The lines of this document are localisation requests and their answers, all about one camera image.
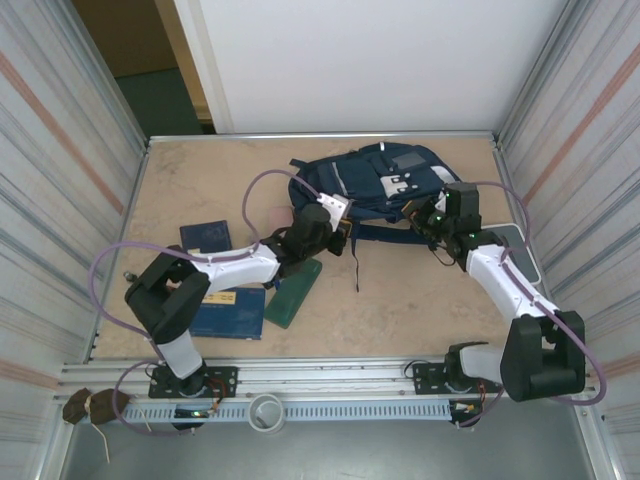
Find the brown cloth bundle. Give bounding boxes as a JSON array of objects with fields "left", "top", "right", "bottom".
[{"left": 62, "top": 387, "right": 132, "bottom": 426}]

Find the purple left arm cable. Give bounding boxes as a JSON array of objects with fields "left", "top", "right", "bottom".
[{"left": 89, "top": 168, "right": 331, "bottom": 437}]

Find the aluminium rail beam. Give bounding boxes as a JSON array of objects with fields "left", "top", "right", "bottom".
[{"left": 58, "top": 355, "right": 599, "bottom": 402}]

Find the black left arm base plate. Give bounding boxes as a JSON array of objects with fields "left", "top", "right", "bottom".
[{"left": 147, "top": 364, "right": 239, "bottom": 400}]

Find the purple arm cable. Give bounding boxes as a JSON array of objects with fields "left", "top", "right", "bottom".
[
  {"left": 89, "top": 168, "right": 331, "bottom": 437},
  {"left": 457, "top": 180, "right": 609, "bottom": 429}
]

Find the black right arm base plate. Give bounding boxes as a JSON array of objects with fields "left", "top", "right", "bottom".
[{"left": 412, "top": 360, "right": 504, "bottom": 396}]

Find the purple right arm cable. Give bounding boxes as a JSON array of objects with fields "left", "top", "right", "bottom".
[{"left": 457, "top": 180, "right": 609, "bottom": 429}]

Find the thin beige string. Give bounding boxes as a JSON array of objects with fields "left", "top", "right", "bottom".
[{"left": 89, "top": 422, "right": 112, "bottom": 464}]

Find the white round plastic ring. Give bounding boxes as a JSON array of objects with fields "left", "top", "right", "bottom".
[{"left": 248, "top": 393, "right": 287, "bottom": 432}]

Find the green pencil case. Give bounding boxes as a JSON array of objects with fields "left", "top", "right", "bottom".
[{"left": 263, "top": 257, "right": 324, "bottom": 330}]

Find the navy blue backpack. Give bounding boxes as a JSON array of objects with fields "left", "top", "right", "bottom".
[{"left": 287, "top": 141, "right": 464, "bottom": 294}]

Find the large blue book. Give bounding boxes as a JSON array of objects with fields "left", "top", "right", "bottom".
[{"left": 188, "top": 287, "right": 267, "bottom": 342}]

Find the white door frame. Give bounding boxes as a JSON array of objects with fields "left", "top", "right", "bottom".
[{"left": 172, "top": 0, "right": 235, "bottom": 135}]

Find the white grey box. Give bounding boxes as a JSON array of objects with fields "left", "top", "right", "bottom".
[{"left": 479, "top": 223, "right": 544, "bottom": 289}]

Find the small blue notebook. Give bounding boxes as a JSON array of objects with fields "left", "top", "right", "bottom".
[{"left": 178, "top": 218, "right": 234, "bottom": 254}]

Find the pink eraser block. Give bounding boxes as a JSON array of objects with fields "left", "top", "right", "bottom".
[{"left": 267, "top": 205, "right": 296, "bottom": 229}]

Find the slotted grey cable duct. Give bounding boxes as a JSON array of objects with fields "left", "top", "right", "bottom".
[{"left": 119, "top": 399, "right": 454, "bottom": 424}]

